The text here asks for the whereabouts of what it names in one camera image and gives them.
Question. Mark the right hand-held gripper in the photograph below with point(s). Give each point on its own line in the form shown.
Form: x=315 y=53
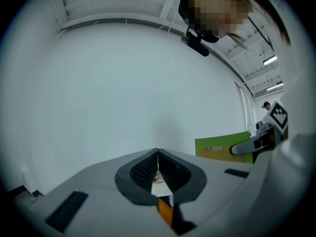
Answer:
x=277 y=115

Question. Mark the person's white sweater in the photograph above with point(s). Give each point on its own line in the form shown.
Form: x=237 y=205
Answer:
x=298 y=157

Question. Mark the ceiling light bar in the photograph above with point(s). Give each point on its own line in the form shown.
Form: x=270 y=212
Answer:
x=269 y=60
x=274 y=86

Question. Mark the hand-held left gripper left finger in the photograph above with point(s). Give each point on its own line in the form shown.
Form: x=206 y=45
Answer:
x=98 y=194

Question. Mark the white book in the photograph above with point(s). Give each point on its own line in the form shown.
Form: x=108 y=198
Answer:
x=159 y=186

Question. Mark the green book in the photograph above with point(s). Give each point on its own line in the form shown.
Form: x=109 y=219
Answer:
x=217 y=142

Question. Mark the black head camera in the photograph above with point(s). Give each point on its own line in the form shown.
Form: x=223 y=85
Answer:
x=195 y=46

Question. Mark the person's head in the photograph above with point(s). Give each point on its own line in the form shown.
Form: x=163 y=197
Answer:
x=217 y=9

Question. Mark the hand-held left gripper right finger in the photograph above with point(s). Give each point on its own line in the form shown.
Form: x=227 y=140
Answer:
x=217 y=186

